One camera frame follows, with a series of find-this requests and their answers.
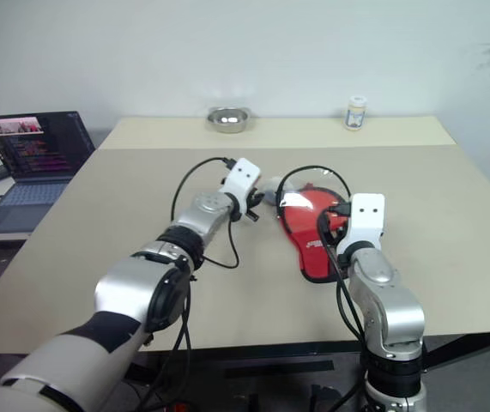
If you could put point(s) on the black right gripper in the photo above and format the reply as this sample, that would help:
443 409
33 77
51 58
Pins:
340 232

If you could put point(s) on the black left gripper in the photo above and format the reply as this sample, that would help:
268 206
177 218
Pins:
254 204

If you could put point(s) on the grey plush toy charm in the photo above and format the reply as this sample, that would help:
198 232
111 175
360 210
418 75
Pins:
270 189

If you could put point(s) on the red plastic bag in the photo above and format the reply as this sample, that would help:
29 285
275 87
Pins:
309 223

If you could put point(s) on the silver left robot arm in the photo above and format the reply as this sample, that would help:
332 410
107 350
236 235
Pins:
201 214

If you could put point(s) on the stainless steel bowl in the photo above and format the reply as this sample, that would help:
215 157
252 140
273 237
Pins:
227 122

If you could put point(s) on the small white labelled bottle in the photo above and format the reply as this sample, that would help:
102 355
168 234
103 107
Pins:
355 116

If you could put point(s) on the black under-table bar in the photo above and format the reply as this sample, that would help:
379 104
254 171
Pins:
279 369

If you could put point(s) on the open dark laptop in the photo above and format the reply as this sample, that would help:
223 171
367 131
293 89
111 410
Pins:
34 150

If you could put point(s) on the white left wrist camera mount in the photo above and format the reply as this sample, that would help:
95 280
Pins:
240 176

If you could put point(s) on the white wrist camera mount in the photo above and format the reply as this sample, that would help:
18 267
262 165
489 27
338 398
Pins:
240 176
367 214

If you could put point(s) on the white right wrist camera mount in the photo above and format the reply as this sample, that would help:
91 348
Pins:
367 214

